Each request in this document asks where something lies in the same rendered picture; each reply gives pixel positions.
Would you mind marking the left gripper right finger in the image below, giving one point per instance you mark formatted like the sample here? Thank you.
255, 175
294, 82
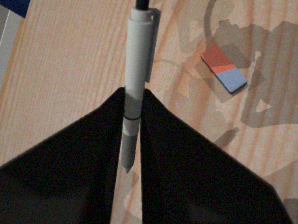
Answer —
198, 182

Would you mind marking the grey ballpoint pen barrel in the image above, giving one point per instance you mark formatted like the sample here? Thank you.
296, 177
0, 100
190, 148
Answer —
142, 34

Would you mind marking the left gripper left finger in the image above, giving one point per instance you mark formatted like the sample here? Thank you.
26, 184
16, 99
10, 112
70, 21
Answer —
70, 177

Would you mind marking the red and blue eraser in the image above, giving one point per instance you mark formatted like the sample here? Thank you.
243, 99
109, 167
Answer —
224, 70

